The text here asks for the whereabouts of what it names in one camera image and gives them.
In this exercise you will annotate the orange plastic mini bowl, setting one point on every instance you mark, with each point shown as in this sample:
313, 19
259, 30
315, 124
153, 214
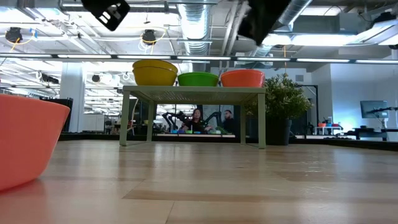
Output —
242, 79
28, 140

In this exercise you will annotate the patterned yellow mini bowl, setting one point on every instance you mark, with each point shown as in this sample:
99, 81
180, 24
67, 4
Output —
155, 79
155, 63

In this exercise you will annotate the green plastic mini bowl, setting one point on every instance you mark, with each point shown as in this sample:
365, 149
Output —
198, 80

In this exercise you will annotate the background black robot arm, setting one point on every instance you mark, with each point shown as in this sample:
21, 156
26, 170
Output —
213, 117
172, 118

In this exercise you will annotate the small potted plant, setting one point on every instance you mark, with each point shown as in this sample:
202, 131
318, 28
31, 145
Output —
286, 99

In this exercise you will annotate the white square column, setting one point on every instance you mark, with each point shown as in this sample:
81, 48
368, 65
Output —
72, 93

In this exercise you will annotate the green perforated metal shelf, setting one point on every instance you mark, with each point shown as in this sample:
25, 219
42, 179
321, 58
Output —
192, 93

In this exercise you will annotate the person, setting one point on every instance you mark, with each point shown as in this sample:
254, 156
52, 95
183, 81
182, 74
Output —
229, 123
196, 119

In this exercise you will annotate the small white background table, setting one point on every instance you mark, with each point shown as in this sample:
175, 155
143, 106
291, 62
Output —
328, 128

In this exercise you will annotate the background wooden table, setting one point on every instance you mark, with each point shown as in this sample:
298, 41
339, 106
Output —
199, 135

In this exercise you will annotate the computer monitor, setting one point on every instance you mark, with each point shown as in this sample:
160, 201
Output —
373, 109

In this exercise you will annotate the silver ventilation duct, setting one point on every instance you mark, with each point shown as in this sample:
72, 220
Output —
196, 25
295, 9

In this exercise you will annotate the black aluminium table frame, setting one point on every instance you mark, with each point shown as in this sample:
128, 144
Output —
342, 143

